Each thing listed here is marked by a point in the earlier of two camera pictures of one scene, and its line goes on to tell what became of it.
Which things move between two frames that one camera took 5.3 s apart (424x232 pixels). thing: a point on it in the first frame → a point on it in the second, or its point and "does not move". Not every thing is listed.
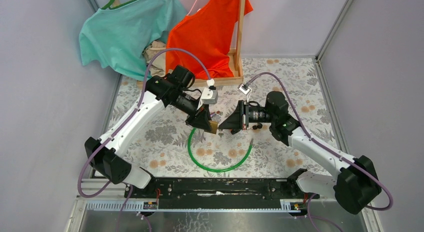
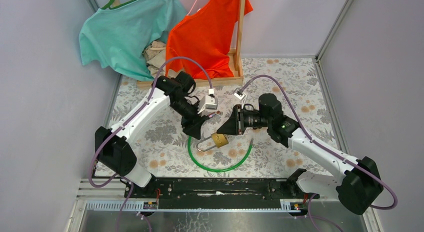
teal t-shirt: [117, 37] does not move
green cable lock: [217, 170] does not move
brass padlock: [213, 125] → [219, 140]
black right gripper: [236, 121] does not move
